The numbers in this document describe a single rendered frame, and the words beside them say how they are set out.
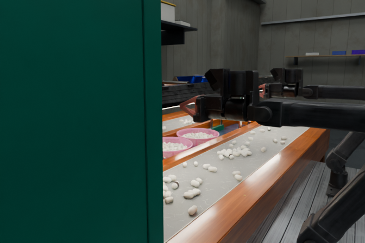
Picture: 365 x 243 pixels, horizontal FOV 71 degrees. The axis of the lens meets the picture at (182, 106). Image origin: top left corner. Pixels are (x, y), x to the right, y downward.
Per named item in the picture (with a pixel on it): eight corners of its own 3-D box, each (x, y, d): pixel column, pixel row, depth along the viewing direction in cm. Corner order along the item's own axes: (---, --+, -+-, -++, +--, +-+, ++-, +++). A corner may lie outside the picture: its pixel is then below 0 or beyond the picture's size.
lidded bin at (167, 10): (156, 26, 373) (155, 8, 369) (176, 24, 352) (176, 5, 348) (133, 21, 337) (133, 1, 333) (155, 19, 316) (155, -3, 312)
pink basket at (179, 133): (226, 146, 162) (227, 132, 161) (203, 158, 142) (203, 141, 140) (193, 139, 179) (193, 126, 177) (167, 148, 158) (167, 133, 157)
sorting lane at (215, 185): (311, 128, 191) (312, 126, 191) (105, 300, 50) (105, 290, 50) (271, 123, 209) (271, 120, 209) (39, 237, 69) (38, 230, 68)
